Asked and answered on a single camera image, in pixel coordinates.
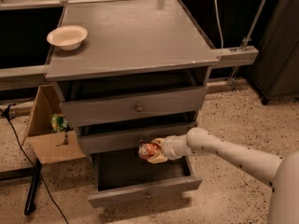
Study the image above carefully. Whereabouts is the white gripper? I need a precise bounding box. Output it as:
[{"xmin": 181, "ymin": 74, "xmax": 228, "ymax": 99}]
[{"xmin": 147, "ymin": 136, "xmax": 180, "ymax": 164}]

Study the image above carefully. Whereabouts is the red coke can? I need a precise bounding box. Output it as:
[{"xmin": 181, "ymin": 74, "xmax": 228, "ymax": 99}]
[{"xmin": 138, "ymin": 143, "xmax": 160, "ymax": 160}]

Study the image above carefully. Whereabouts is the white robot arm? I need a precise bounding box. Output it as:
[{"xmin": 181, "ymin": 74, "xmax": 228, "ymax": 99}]
[{"xmin": 139, "ymin": 128, "xmax": 299, "ymax": 224}]

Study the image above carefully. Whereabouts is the grey middle drawer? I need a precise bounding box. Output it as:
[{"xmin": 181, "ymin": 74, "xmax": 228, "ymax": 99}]
[{"xmin": 78, "ymin": 121, "xmax": 197, "ymax": 155}]

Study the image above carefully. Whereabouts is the grey open bottom drawer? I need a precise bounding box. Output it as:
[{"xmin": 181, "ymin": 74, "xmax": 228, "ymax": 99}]
[{"xmin": 88, "ymin": 147, "xmax": 202, "ymax": 208}]

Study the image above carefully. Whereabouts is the grey wooden drawer cabinet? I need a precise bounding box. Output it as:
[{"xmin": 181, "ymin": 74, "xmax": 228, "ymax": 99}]
[{"xmin": 45, "ymin": 0, "xmax": 219, "ymax": 161}]

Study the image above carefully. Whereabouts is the grey top drawer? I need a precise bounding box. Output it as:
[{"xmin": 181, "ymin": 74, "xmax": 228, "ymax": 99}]
[{"xmin": 60, "ymin": 87, "xmax": 207, "ymax": 127}]

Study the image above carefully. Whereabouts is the green chip bag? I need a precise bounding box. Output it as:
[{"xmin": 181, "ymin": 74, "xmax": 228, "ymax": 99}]
[{"xmin": 51, "ymin": 113, "xmax": 69, "ymax": 133}]

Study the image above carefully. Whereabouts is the cardboard box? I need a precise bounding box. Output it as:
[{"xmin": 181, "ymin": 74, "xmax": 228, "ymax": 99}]
[{"xmin": 25, "ymin": 85, "xmax": 85, "ymax": 164}]

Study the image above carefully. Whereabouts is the dark rolling cabinet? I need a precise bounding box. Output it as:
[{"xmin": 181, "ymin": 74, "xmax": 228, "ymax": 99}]
[{"xmin": 249, "ymin": 0, "xmax": 299, "ymax": 105}]

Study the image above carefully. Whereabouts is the black metal stand leg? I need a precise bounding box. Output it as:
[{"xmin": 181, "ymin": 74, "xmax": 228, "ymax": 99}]
[{"xmin": 24, "ymin": 160, "xmax": 42, "ymax": 216}]

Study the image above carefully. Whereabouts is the white bowl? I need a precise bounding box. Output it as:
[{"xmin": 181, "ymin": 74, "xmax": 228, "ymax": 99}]
[{"xmin": 47, "ymin": 25, "xmax": 88, "ymax": 50}]

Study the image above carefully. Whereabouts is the grey metal frame rail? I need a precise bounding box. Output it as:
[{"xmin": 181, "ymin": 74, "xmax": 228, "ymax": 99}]
[{"xmin": 0, "ymin": 0, "xmax": 269, "ymax": 91}]

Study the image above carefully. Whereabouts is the black floor cable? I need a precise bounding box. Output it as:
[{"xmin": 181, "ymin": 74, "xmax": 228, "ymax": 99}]
[{"xmin": 0, "ymin": 104, "xmax": 71, "ymax": 224}]

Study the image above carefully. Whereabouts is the white hanging cable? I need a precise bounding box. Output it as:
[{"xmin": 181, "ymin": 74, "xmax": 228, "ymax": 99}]
[{"xmin": 199, "ymin": 0, "xmax": 224, "ymax": 62}]

